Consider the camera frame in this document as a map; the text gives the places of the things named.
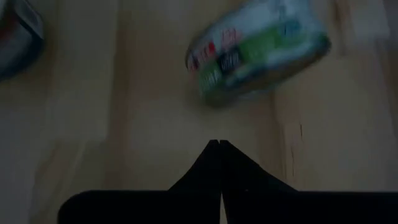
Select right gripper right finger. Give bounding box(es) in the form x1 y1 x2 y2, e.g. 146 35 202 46
220 140 298 191

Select gold lid blue label can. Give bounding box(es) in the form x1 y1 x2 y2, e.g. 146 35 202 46
0 0 44 82

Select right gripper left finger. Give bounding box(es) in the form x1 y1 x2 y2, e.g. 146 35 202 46
167 139 222 191

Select silver lid green label can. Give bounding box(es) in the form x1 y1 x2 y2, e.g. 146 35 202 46
185 0 332 108

